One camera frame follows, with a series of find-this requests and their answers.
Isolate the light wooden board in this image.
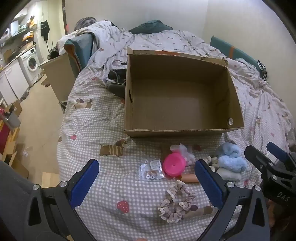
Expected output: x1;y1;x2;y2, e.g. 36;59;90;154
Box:
42;171;60;189

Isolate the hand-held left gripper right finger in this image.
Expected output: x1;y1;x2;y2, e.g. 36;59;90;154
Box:
195;159;271;241

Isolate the light blue fluffy cloth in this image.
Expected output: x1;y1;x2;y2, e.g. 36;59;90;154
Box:
215;142;248;173

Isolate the beige lace scrunchie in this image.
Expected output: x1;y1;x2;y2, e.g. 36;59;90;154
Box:
158;180;198;224

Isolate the pink white mesh pouch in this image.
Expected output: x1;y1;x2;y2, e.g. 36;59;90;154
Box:
170;143;196;166

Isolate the red case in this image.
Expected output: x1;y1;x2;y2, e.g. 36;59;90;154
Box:
0;107;11;154

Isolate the person's right forearm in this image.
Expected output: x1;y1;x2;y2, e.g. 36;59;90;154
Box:
266;199;296;234

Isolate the white cabinet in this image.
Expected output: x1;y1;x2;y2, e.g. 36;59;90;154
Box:
0;61;25;100

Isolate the black white checkered cloth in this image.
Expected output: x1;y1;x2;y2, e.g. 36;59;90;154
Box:
257;60;269;80

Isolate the teal chair with orange edge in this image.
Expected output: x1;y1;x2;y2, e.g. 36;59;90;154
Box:
63;34;94;71

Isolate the teal cushion with orange stripe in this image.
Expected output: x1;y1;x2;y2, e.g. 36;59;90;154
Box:
209;36;259;68

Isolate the black hanging garment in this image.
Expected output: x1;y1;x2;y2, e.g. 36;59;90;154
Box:
40;20;50;40

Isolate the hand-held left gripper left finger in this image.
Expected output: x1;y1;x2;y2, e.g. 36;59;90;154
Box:
23;159;100;241

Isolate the white washing machine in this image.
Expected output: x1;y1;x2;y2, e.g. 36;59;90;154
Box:
18;47;43;81

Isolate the pink round plastic lid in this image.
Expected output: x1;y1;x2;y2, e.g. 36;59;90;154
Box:
162;153;186;178

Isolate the beige side table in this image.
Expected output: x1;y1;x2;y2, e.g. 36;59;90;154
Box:
38;54;78;103

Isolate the clear plastic bag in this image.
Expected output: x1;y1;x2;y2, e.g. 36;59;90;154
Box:
139;159;165;181

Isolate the grey bin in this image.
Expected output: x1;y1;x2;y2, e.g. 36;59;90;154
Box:
8;111;21;128

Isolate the dark teal pillow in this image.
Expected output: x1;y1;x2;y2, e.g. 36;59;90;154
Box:
128;20;173;34

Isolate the small beige plush toy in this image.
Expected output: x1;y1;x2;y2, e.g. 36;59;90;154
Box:
203;155;220;172

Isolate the dark grey clothes pile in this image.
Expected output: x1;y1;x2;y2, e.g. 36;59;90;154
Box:
105;68;127;98

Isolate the checkered bedsheet with dog print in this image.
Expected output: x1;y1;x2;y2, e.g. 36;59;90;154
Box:
55;49;263;241

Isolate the white fluffy cloth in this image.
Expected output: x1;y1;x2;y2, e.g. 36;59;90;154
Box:
236;57;258;70

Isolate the brown cardboard box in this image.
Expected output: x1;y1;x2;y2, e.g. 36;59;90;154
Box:
124;46;245;138

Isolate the wooden stick handle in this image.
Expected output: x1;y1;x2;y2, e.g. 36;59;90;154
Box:
181;174;199;183

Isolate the white floral duvet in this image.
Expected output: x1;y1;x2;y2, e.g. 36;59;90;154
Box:
58;20;295;150

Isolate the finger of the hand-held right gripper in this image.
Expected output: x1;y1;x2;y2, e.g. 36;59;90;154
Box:
244;145;281;184
266;142;296;171

